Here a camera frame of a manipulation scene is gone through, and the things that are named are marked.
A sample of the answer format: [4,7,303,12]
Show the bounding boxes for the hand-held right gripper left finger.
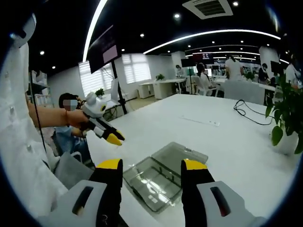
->
[37,158,129,227]

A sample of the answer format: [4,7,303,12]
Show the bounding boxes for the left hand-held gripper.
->
[81,92,126,146]

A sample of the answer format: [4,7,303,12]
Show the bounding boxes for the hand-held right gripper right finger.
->
[180,158,268,227]

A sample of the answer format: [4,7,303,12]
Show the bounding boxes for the clear plastic box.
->
[122,141,209,213]

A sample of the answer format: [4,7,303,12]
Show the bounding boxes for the person's left forearm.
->
[27,101,70,130]

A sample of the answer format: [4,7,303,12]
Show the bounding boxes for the grey chair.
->
[53,151,96,190]

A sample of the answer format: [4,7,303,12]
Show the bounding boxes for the white office desk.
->
[138,78,188,100]

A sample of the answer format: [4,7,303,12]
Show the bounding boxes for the white shelf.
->
[28,70,55,108]

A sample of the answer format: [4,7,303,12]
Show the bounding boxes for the dark screen on stand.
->
[85,24,129,117]

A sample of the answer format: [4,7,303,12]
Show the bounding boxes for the person's body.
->
[0,41,70,219]

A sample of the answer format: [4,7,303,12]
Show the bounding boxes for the grey desk partition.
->
[223,79,266,105]

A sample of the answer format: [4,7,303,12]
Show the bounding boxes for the green plant in white pot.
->
[264,73,303,156]

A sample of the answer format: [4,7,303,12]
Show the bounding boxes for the white headset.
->
[9,12,38,50]

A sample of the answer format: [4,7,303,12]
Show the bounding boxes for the ceiling air vent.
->
[182,0,234,20]

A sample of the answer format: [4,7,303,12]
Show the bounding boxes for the thin black cable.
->
[29,70,47,153]

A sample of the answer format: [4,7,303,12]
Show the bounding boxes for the black cable loop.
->
[233,99,276,126]

